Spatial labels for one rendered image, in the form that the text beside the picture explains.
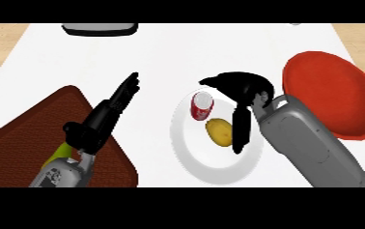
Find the white plate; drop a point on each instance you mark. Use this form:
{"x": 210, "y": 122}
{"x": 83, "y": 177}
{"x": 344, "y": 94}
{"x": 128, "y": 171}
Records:
{"x": 216, "y": 136}

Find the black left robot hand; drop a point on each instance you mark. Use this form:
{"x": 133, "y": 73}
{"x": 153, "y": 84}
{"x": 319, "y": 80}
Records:
{"x": 102, "y": 117}

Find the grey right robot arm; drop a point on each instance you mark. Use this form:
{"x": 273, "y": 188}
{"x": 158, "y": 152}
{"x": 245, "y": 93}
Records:
{"x": 309, "y": 146}

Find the brown placemat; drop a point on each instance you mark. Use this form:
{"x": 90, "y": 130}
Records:
{"x": 43, "y": 142}

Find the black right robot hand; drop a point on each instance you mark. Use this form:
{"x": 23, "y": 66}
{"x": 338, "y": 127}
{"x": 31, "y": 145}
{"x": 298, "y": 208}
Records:
{"x": 239, "y": 88}

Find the yellow lemon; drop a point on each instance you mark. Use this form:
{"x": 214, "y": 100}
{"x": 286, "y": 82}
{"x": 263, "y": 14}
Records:
{"x": 220, "y": 131}

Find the red bowl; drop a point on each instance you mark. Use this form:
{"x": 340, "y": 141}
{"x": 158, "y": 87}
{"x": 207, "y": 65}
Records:
{"x": 328, "y": 91}

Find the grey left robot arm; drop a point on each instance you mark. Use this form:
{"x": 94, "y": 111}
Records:
{"x": 63, "y": 173}

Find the yellow-green vegetable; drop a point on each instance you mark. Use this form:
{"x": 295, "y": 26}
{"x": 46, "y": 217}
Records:
{"x": 59, "y": 152}

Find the red can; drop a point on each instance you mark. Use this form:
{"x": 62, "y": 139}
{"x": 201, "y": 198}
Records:
{"x": 201, "y": 105}

